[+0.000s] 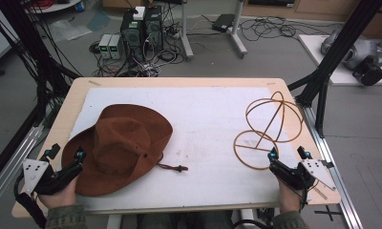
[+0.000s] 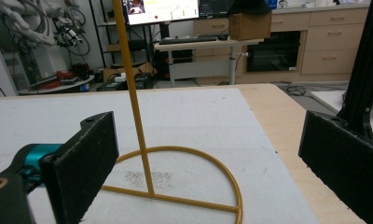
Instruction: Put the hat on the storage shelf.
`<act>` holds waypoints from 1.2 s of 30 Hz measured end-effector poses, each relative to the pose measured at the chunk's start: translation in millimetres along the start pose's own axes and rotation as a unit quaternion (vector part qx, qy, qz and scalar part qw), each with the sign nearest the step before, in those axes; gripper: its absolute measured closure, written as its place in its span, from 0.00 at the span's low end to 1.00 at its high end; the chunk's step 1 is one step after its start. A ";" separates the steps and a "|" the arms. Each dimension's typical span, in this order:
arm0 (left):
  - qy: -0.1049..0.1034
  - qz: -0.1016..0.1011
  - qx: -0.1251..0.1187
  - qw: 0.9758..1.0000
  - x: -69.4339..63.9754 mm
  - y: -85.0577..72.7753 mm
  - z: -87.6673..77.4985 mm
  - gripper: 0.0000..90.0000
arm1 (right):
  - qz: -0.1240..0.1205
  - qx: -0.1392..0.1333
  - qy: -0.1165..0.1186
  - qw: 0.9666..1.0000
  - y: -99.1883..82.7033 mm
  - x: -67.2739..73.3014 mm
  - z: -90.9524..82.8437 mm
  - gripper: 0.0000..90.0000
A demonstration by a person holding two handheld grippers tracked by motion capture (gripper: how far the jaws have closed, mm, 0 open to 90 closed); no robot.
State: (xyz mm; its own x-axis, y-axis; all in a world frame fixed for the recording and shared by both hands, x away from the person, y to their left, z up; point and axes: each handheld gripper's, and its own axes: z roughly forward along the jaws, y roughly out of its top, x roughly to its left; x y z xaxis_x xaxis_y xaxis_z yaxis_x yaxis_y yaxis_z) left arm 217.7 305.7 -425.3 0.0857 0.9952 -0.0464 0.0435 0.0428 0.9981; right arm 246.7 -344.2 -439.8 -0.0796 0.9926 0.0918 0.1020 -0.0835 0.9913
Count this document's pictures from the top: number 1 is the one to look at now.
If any white round table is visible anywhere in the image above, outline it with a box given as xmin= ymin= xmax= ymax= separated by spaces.
xmin=24 ymin=0 xmax=82 ymax=14

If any black device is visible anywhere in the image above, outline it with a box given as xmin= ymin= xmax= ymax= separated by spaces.
xmin=351 ymin=56 xmax=382 ymax=87

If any grey power supply unit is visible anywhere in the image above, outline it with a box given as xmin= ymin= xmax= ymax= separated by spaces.
xmin=98 ymin=33 xmax=113 ymax=60
xmin=108 ymin=33 xmax=124 ymax=60

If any tangle of cables by computers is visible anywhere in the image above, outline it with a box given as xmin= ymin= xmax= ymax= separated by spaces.
xmin=89 ymin=18 xmax=187 ymax=78

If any tangle of black floor cables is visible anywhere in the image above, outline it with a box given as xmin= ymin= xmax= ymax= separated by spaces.
xmin=202 ymin=13 xmax=340 ymax=44

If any person's right hand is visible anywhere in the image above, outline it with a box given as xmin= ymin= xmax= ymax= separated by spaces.
xmin=276 ymin=178 xmax=304 ymax=215

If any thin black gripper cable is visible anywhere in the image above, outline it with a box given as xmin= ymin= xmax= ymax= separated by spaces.
xmin=287 ymin=180 xmax=321 ymax=212

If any black computer tower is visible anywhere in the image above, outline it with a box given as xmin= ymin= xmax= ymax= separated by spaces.
xmin=143 ymin=5 xmax=164 ymax=54
xmin=119 ymin=10 xmax=146 ymax=63

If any white desk leg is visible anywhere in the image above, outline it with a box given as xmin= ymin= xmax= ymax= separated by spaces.
xmin=229 ymin=0 xmax=248 ymax=60
xmin=179 ymin=0 xmax=195 ymax=62

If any wooden hoop hat stand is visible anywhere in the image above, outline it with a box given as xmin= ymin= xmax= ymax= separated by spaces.
xmin=232 ymin=91 xmax=305 ymax=171

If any white floor board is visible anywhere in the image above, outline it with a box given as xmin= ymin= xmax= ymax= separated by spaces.
xmin=297 ymin=33 xmax=382 ymax=87

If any white box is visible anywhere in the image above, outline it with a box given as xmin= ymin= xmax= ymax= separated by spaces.
xmin=133 ymin=6 xmax=146 ymax=21

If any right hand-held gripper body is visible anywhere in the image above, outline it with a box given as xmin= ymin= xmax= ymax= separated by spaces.
xmin=268 ymin=157 xmax=337 ymax=192

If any black flat box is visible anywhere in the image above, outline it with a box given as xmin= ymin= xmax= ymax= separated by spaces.
xmin=211 ymin=13 xmax=236 ymax=33

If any white table mat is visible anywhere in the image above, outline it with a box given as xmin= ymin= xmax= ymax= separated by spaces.
xmin=69 ymin=86 xmax=300 ymax=211

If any black sleeved gripper cable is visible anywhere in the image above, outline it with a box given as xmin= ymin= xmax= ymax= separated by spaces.
xmin=13 ymin=173 xmax=49 ymax=229

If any clear plastic sheet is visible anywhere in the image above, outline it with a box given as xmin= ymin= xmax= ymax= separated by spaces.
xmin=48 ymin=18 xmax=94 ymax=43

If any aluminium rail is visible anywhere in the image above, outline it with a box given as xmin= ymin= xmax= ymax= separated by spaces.
xmin=0 ymin=123 xmax=46 ymax=214
xmin=300 ymin=104 xmax=365 ymax=229

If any black frame post with cables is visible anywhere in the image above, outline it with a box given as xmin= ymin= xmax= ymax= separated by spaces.
xmin=0 ymin=0 xmax=82 ymax=189

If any grey robot shell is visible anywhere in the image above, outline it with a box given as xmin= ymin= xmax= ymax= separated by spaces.
xmin=320 ymin=28 xmax=382 ymax=72

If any brown felt cowboy hat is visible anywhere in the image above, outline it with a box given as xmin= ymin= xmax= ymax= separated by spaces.
xmin=60 ymin=103 xmax=189 ymax=198

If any person's left hand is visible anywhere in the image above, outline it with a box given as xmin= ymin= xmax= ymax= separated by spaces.
xmin=38 ymin=176 xmax=79 ymax=210

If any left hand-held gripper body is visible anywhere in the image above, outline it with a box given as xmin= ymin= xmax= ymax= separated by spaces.
xmin=22 ymin=158 xmax=84 ymax=196

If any red cable coil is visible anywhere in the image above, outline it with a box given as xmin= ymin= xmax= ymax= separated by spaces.
xmin=31 ymin=0 xmax=55 ymax=10

